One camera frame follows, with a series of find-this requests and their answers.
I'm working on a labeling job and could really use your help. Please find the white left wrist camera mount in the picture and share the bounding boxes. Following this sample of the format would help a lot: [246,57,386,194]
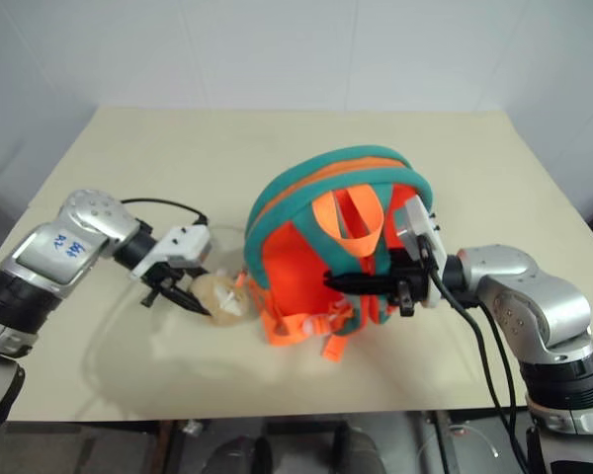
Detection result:
[130,224,212,281]

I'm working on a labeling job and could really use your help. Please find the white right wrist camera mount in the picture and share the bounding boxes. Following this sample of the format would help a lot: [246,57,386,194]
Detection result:
[393,195,449,308]

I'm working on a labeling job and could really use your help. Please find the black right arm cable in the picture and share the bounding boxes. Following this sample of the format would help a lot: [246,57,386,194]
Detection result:
[424,244,528,474]
[466,298,523,445]

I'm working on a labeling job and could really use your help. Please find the tan round plush toy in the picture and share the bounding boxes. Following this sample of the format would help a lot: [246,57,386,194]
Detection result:
[189,273,259,328]

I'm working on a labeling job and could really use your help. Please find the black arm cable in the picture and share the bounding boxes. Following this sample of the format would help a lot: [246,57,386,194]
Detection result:
[120,197,210,226]
[466,298,523,445]
[424,244,528,474]

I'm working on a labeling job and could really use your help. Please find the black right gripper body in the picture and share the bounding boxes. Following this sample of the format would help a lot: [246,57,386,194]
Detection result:
[387,248,439,318]

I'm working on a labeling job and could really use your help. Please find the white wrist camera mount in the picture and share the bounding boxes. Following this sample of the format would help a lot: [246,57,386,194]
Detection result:
[130,224,212,281]
[393,195,449,308]

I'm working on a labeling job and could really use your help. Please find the orange and teal backpack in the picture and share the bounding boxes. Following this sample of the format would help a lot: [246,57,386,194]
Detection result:
[242,143,435,362]

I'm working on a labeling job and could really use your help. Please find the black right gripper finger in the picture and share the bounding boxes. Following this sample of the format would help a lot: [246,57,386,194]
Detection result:
[328,284,395,298]
[322,270,395,288]

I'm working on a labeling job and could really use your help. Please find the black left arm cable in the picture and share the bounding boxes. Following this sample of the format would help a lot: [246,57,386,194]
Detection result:
[120,197,210,226]

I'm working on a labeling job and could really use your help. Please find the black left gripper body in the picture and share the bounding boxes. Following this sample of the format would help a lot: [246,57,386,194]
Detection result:
[138,262,207,297]

